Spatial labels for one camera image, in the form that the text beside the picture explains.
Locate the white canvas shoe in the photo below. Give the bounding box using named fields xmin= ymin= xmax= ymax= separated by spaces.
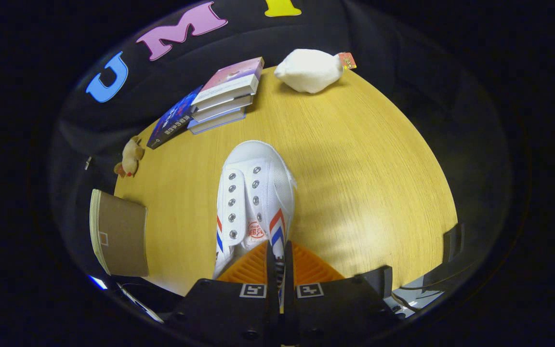
xmin=212 ymin=140 xmax=298 ymax=314

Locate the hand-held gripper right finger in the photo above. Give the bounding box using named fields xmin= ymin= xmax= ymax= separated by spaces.
xmin=283 ymin=240 xmax=402 ymax=347

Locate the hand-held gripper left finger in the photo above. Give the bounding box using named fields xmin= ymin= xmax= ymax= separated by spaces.
xmin=163 ymin=241 xmax=280 ymax=347

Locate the white plush toy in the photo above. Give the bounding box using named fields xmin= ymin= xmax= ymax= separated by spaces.
xmin=274 ymin=49 xmax=357 ymax=94

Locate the beige fabric storage box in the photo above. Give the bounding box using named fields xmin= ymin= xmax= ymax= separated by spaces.
xmin=89 ymin=189 xmax=149 ymax=278

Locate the black bracket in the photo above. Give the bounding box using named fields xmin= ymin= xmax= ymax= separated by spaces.
xmin=444 ymin=223 xmax=464 ymax=263

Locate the black cable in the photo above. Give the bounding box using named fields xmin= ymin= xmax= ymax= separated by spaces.
xmin=393 ymin=283 xmax=451 ymax=309

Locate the light blue cover book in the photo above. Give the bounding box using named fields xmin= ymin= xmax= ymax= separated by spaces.
xmin=187 ymin=107 xmax=248 ymax=135

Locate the white cover book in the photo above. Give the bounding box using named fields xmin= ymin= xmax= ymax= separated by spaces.
xmin=192 ymin=94 xmax=254 ymax=123

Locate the pink cover book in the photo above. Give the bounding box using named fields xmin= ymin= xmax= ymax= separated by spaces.
xmin=192 ymin=57 xmax=265 ymax=106

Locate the dark blue book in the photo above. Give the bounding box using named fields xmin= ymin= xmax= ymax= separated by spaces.
xmin=146 ymin=85 xmax=204 ymax=150

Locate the tan plush dog toy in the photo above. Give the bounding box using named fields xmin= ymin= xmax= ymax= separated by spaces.
xmin=114 ymin=135 xmax=145 ymax=178

